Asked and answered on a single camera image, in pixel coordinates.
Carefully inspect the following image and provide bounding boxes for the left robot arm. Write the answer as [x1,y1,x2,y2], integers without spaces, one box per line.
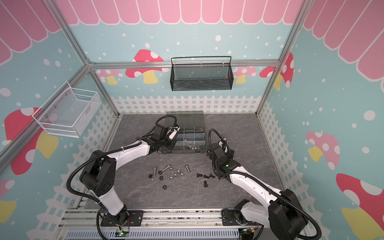
[66,115,180,226]

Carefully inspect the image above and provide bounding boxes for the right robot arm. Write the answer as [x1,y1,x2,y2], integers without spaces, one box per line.
[207,129,322,240]

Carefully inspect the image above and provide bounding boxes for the black bolt middle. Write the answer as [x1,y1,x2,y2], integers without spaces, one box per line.
[203,174,216,179]

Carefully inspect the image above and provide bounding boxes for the green plastic organizer box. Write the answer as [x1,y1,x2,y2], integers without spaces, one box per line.
[160,111,207,154]

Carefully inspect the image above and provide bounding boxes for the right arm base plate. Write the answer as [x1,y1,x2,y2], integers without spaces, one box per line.
[221,209,249,226]

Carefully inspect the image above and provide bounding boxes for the black wire mesh basket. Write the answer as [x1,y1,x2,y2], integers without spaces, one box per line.
[170,56,234,92]

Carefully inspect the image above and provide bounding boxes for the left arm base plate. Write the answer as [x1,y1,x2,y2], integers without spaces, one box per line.
[101,210,144,227]

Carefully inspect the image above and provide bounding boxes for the white wire mesh basket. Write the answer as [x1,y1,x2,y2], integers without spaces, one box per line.
[32,82,102,138]

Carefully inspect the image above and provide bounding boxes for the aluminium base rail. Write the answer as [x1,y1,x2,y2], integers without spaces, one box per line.
[53,208,247,240]

